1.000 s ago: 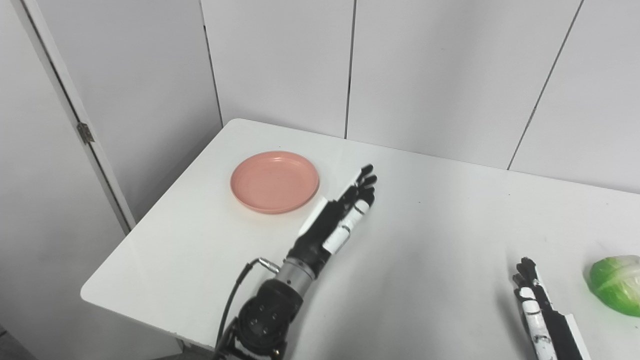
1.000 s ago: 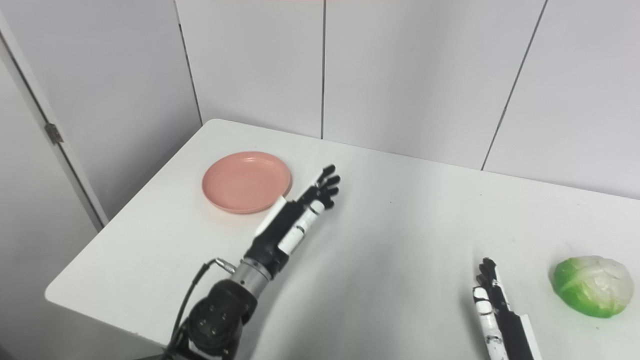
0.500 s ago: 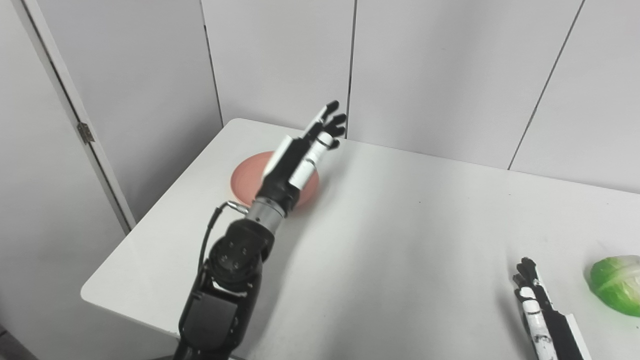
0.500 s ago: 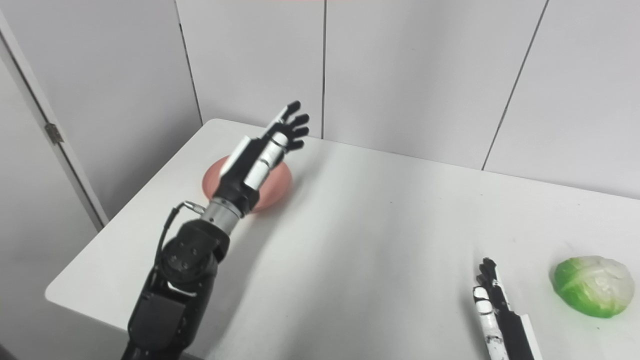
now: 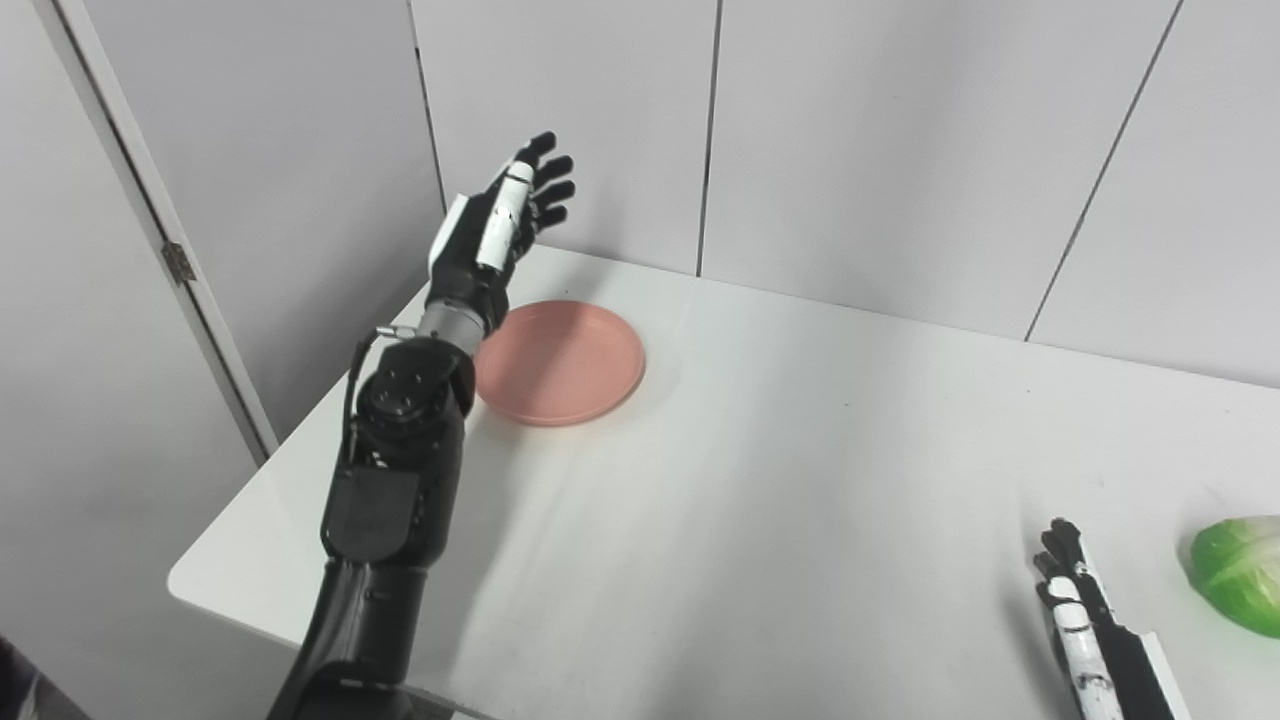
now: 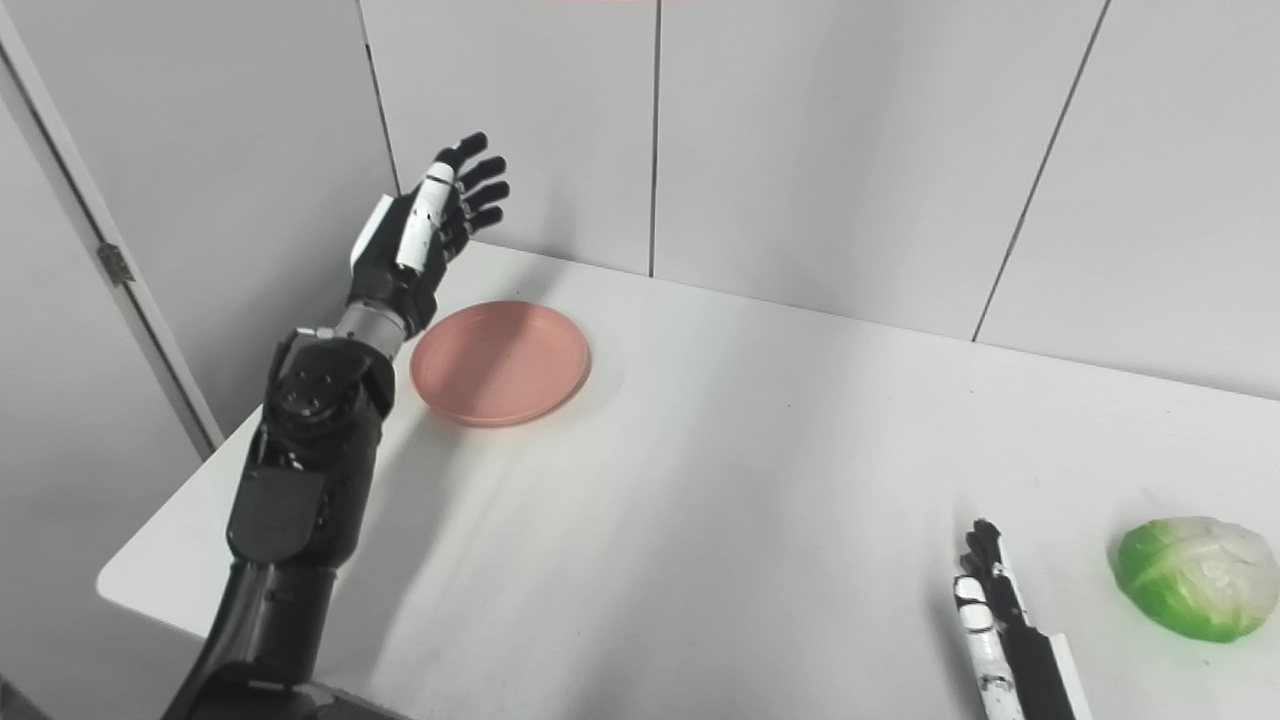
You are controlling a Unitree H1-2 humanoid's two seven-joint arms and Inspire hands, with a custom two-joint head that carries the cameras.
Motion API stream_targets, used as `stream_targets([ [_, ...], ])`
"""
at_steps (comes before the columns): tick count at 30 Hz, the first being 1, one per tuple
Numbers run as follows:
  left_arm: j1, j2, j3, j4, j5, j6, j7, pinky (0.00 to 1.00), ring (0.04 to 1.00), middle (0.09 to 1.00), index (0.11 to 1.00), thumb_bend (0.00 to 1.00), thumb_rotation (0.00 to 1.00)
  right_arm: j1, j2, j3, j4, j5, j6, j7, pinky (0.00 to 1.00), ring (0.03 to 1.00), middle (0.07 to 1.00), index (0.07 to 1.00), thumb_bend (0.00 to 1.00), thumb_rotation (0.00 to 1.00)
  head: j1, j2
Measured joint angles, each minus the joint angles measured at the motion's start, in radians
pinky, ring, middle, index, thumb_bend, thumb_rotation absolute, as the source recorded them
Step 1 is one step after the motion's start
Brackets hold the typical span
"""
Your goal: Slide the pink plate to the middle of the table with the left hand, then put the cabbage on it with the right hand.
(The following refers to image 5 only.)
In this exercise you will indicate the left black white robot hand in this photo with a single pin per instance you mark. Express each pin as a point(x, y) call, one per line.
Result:
point(462, 260)

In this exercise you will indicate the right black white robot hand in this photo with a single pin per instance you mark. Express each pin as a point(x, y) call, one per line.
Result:
point(1125, 670)

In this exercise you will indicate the pink round plate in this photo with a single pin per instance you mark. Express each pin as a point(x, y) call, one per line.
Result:
point(565, 365)

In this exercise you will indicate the green white cabbage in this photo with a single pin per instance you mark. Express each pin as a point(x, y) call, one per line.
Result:
point(1240, 575)

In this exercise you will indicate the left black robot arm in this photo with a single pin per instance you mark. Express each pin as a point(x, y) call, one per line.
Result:
point(395, 480)

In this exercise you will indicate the metal door hinge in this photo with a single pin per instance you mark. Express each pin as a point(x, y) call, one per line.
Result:
point(179, 263)

